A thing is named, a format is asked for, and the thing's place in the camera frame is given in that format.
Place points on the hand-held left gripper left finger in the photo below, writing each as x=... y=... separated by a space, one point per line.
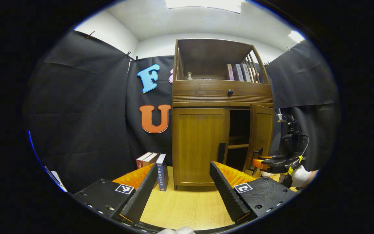
x=141 y=198

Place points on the small clear bottle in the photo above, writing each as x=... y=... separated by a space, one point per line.
x=189 y=76

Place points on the wooden shoe cabinet door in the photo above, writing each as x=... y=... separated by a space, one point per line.
x=261 y=136
x=200 y=143

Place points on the blue book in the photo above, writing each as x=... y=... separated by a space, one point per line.
x=162 y=174

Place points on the white book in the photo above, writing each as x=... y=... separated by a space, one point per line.
x=246 y=72

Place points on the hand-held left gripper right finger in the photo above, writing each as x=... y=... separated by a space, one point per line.
x=227 y=195

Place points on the red book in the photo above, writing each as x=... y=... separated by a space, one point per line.
x=140 y=160

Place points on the wooden drawer with black knob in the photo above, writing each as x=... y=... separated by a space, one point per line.
x=200 y=91

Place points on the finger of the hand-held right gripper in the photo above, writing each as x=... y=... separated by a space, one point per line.
x=259 y=164

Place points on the wooden double-door shoe cabinet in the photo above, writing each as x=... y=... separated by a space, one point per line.
x=213 y=48

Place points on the black backdrop cloth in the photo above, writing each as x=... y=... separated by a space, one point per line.
x=76 y=113

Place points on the ceiling light panel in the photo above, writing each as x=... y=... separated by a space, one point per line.
x=295 y=36

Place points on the brown book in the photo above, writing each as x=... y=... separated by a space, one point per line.
x=149 y=158

